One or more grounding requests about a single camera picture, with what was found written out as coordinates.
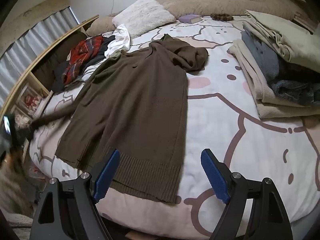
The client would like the beige folded garment top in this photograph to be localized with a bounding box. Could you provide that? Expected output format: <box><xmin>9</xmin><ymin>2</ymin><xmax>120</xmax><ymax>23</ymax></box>
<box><xmin>243</xmin><ymin>10</ymin><xmax>319</xmax><ymax>72</ymax></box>

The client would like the red doll in case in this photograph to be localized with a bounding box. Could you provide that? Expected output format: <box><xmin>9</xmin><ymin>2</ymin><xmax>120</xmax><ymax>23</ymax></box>
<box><xmin>17</xmin><ymin>83</ymin><xmax>45</xmax><ymax>115</ymax></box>

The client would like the brown scrunchie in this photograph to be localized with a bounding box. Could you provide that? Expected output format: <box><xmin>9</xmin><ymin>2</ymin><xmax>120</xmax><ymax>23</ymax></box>
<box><xmin>210</xmin><ymin>14</ymin><xmax>234</xmax><ymax>22</ymax></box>

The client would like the black garment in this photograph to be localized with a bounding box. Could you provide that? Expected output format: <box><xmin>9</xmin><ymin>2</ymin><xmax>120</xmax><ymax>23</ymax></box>
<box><xmin>51</xmin><ymin>35</ymin><xmax>116</xmax><ymax>93</ymax></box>

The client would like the wooden headboard shelf left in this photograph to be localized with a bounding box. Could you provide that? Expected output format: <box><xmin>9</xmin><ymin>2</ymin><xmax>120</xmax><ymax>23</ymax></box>
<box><xmin>0</xmin><ymin>14</ymin><xmax>100</xmax><ymax>136</ymax></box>

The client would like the cream folded knit garment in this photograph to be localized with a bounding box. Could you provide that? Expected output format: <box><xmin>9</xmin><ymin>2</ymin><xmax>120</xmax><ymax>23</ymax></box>
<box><xmin>229</xmin><ymin>39</ymin><xmax>319</xmax><ymax>119</ymax></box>

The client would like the white doll in case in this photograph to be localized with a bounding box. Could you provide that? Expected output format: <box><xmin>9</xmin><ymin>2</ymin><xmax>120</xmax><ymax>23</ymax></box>
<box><xmin>10</xmin><ymin>105</ymin><xmax>34</xmax><ymax>129</ymax></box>

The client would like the white garment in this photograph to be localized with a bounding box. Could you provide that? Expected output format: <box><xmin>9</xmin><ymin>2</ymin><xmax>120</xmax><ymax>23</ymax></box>
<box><xmin>104</xmin><ymin>24</ymin><xmax>130</xmax><ymax>59</ymax></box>

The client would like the red plaid garment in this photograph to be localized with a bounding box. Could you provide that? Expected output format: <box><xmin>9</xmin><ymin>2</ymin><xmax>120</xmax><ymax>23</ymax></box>
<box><xmin>62</xmin><ymin>35</ymin><xmax>104</xmax><ymax>85</ymax></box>

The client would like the brown knit cardigan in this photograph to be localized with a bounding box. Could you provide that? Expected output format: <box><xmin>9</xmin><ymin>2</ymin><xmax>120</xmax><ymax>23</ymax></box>
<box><xmin>31</xmin><ymin>35</ymin><xmax>209</xmax><ymax>203</ymax></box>

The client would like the beige quilted duvet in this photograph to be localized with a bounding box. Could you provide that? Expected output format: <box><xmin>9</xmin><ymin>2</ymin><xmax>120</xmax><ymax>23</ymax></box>
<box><xmin>87</xmin><ymin>0</ymin><xmax>310</xmax><ymax>36</ymax></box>

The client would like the grey curtain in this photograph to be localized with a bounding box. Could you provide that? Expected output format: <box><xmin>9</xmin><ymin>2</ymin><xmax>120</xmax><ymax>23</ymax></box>
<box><xmin>1</xmin><ymin>7</ymin><xmax>78</xmax><ymax>105</ymax></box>

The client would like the blue folded garment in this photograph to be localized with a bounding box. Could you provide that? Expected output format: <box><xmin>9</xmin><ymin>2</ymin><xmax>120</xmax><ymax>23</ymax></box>
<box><xmin>241</xmin><ymin>28</ymin><xmax>319</xmax><ymax>106</ymax></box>

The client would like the purple book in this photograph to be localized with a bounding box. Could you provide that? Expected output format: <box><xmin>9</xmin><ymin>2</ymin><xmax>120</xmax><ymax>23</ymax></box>
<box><xmin>178</xmin><ymin>14</ymin><xmax>202</xmax><ymax>24</ymax></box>

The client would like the fluffy white pillow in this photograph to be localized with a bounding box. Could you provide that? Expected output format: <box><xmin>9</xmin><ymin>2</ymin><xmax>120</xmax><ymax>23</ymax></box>
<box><xmin>112</xmin><ymin>0</ymin><xmax>176</xmax><ymax>38</ymax></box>

